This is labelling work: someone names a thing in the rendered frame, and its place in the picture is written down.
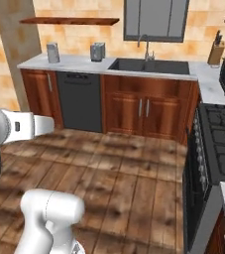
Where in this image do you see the grey metal canister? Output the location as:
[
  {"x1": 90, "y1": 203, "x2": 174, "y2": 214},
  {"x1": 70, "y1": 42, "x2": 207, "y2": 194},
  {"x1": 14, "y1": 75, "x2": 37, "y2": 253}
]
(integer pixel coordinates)
[{"x1": 46, "y1": 42, "x2": 61, "y2": 64}]

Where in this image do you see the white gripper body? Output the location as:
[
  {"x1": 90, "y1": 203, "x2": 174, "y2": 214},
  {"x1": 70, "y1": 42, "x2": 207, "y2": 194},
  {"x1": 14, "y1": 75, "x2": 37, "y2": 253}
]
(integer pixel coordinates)
[{"x1": 33, "y1": 113, "x2": 56, "y2": 139}]

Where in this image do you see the silver narrow door handle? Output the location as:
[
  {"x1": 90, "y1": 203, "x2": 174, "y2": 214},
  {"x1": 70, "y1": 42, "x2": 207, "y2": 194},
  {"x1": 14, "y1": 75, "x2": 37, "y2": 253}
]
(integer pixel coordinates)
[{"x1": 47, "y1": 72, "x2": 54, "y2": 93}]

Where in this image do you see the dark grey dishwasher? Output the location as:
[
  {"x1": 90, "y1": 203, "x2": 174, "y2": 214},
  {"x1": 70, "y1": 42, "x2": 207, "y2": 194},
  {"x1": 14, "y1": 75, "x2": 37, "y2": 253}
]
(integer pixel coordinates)
[{"x1": 56, "y1": 70, "x2": 104, "y2": 134}]

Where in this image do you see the brown wall shelf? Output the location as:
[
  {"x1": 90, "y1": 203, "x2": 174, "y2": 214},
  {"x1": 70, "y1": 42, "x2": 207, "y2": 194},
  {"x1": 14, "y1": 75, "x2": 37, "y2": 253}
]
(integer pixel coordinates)
[{"x1": 19, "y1": 17, "x2": 121, "y2": 27}]

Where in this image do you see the grey toaster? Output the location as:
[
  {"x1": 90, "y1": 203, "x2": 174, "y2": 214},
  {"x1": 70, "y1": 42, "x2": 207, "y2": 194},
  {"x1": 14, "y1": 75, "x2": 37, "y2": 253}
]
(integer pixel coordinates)
[{"x1": 89, "y1": 42, "x2": 106, "y2": 63}]

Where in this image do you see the dark sink basin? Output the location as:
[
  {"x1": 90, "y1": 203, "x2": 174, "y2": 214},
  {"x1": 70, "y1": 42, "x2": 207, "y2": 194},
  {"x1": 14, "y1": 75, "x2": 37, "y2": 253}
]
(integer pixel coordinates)
[{"x1": 107, "y1": 58, "x2": 191, "y2": 76}]

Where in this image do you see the brown narrow cupboard door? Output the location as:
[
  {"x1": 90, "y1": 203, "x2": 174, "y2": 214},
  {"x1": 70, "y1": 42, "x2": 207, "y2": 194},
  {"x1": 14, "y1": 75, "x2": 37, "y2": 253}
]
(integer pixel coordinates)
[{"x1": 20, "y1": 68, "x2": 64, "y2": 130}]

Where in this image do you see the black stove with hob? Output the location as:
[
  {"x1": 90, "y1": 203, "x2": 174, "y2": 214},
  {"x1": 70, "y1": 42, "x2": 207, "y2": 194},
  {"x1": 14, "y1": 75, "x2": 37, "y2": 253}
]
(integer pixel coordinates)
[{"x1": 181, "y1": 102, "x2": 225, "y2": 254}]

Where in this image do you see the silver tap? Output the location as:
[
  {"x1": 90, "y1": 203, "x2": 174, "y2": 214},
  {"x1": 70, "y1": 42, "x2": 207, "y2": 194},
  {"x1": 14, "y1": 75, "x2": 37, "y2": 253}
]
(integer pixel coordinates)
[{"x1": 137, "y1": 33, "x2": 156, "y2": 62}]

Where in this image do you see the grey framed window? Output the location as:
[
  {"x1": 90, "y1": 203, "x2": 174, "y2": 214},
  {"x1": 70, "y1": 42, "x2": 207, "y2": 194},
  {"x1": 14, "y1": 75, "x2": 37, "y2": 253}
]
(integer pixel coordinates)
[{"x1": 123, "y1": 0, "x2": 190, "y2": 44}]

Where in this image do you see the wooden knife block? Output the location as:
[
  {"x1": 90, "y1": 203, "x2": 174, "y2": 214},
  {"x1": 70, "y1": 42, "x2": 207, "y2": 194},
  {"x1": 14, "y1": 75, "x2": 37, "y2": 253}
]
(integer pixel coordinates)
[{"x1": 207, "y1": 30, "x2": 225, "y2": 66}]

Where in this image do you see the brown cupboard beside stove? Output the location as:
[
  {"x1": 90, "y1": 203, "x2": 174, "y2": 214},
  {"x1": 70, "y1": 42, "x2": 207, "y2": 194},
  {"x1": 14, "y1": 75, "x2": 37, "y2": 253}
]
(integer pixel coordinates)
[{"x1": 204, "y1": 207, "x2": 225, "y2": 254}]

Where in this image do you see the brown wooden cupboard run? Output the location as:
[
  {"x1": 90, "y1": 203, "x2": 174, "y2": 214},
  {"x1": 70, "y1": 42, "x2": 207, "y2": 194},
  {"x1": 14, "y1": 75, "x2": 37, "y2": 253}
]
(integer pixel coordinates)
[{"x1": 20, "y1": 67, "x2": 201, "y2": 147}]

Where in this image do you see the silver cupboard handle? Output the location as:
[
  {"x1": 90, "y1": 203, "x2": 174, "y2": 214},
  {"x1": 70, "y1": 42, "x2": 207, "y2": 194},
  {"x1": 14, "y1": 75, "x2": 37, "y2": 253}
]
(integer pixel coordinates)
[
  {"x1": 145, "y1": 98, "x2": 151, "y2": 118},
  {"x1": 137, "y1": 98, "x2": 143, "y2": 118}
]

